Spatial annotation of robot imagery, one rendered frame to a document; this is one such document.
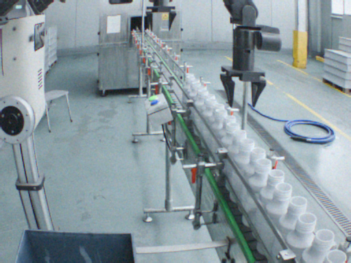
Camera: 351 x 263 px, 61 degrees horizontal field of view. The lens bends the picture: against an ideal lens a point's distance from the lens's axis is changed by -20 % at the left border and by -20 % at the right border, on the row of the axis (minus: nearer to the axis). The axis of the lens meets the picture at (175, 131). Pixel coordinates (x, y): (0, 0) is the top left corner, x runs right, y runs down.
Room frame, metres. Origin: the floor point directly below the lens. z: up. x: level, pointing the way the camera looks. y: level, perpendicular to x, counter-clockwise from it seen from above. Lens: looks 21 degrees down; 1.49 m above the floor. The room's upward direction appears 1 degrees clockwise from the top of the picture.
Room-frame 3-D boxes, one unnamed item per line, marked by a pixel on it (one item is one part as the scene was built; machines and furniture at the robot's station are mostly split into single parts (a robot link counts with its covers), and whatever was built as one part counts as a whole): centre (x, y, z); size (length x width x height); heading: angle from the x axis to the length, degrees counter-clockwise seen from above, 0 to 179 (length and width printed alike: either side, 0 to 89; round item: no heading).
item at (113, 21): (5.41, 0.98, 1.22); 0.23 x 0.03 x 0.32; 99
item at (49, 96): (4.17, 1.72, 0.21); 0.61 x 0.47 x 0.41; 62
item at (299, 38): (9.19, -3.49, 0.55); 0.40 x 0.40 x 1.10; 9
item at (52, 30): (8.72, 3.83, 0.59); 1.25 x 1.03 x 1.17; 10
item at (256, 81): (0.86, -0.18, 1.28); 0.07 x 0.07 x 0.09; 9
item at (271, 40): (0.86, -0.20, 1.44); 0.12 x 0.09 x 0.12; 99
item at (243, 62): (0.85, -0.17, 1.35); 0.10 x 0.07 x 0.07; 99
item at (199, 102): (1.26, -0.10, 1.08); 0.06 x 0.06 x 0.17
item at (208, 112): (1.14, -0.12, 1.08); 0.06 x 0.06 x 0.17
